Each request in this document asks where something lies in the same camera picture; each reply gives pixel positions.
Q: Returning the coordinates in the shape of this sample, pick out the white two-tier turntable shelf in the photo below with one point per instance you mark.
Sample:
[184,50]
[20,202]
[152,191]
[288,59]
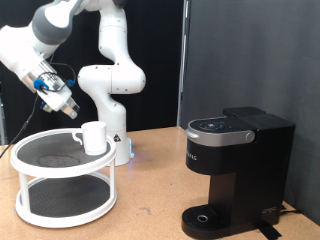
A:
[63,196]

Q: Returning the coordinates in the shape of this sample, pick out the black Keurig coffee machine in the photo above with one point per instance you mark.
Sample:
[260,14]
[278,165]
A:
[246,166]

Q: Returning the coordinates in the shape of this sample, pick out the grey metal frame post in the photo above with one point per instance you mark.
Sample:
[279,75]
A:
[2,123]

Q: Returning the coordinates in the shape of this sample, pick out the white mug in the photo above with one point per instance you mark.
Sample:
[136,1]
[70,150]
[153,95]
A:
[94,138]

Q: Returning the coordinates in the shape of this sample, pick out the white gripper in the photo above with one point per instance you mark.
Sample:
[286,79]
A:
[55,96]

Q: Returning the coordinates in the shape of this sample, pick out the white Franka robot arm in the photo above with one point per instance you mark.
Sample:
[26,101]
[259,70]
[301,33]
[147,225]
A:
[110,80]

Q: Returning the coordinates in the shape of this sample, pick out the vertical metal pole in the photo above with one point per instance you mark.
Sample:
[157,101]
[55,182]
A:
[182,66]

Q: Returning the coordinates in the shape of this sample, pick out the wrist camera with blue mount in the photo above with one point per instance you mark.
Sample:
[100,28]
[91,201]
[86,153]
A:
[46,107]

